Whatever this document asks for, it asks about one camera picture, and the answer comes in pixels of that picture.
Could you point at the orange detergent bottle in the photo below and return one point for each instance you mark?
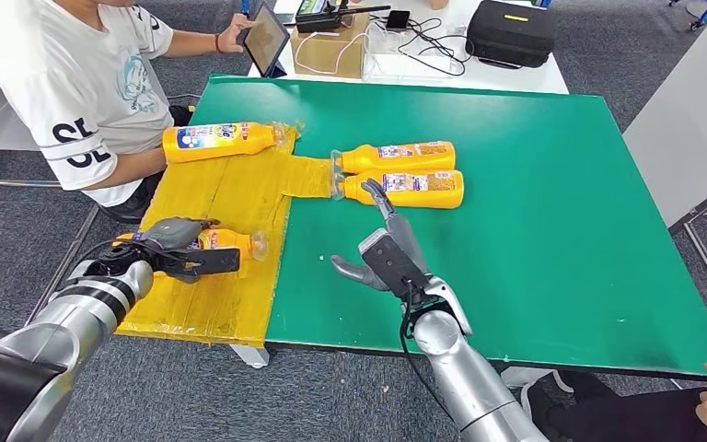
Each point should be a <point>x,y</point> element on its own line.
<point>426,195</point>
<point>359,161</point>
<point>231,241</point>
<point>219,152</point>

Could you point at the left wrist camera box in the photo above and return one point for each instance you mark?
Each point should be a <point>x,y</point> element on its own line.
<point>213,261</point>

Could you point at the black radio with antenna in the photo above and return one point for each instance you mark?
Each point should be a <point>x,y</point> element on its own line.
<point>317,21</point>

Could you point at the dark tablet computer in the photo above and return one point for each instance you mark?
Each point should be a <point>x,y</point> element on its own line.
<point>265,39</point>

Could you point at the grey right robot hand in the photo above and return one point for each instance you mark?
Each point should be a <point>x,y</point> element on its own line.
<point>408,244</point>

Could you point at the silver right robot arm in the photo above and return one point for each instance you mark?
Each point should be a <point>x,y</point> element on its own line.
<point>463,378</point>

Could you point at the brown cardboard box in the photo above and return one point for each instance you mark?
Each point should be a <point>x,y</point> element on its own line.
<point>323,58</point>

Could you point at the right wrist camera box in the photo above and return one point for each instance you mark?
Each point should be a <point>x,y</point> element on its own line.
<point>390,262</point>

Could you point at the white table foot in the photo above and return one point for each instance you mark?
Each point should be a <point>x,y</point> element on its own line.
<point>250,357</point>
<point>524,377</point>

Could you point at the white table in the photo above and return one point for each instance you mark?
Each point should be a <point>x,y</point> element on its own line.
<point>512,79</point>

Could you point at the person's right forearm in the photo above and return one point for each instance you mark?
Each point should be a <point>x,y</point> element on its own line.
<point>128,171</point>

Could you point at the person's left hand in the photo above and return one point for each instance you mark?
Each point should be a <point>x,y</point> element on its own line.
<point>234,30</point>

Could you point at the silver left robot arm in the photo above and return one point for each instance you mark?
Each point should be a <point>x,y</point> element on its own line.
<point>54,323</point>

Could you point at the yellow taped cardboard mat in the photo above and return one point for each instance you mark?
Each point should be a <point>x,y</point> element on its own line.
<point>219,293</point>

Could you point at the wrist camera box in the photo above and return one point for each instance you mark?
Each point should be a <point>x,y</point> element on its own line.
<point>390,262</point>
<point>213,261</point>

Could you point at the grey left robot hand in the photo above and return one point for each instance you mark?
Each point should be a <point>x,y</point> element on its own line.
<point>176,233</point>

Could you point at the black smartphone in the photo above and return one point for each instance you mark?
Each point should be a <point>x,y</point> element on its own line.
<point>397,20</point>

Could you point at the person's left forearm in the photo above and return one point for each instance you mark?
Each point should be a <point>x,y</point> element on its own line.
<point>192,44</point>

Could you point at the clear plastic box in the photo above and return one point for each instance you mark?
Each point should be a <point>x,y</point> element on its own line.
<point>402,64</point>

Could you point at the black carrying case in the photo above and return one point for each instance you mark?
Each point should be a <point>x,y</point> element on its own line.
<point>512,36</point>

